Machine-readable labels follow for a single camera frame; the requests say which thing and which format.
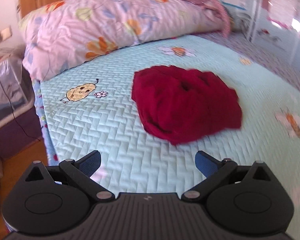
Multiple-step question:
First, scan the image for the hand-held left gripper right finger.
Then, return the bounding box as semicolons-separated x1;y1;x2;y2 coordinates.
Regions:
181;150;274;202

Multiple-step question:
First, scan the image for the mint quilted bedspread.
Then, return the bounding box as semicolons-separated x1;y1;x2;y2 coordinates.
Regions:
31;34;300;230

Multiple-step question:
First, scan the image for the white wall socket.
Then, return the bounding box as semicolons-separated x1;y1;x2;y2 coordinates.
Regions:
0;26;13;42

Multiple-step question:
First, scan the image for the blue bordered poster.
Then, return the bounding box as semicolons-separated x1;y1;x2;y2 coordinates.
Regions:
225;1;248;12

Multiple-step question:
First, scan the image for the pink bordered poster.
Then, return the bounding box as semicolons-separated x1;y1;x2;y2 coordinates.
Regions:
268;0;300;32

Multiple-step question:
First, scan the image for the floral long pillow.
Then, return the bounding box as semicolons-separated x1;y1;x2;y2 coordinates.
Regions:
18;0;231;80

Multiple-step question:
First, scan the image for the red knit garment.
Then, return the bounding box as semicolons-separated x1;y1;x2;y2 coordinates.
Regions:
131;65;243;145

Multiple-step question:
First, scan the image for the black cable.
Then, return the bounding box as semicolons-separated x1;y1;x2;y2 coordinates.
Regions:
0;40;44;140

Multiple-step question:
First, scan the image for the white sliding door wardrobe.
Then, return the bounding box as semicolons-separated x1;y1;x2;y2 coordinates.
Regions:
212;0;300;85

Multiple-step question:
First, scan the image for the grey round fan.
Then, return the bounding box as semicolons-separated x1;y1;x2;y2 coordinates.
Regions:
231;12;253;32

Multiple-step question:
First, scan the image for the plastic covered bedside table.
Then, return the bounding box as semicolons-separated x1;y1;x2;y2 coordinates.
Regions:
0;52;44;158

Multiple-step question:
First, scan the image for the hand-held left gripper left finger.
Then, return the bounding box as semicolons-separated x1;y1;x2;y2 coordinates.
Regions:
25;150;115;203

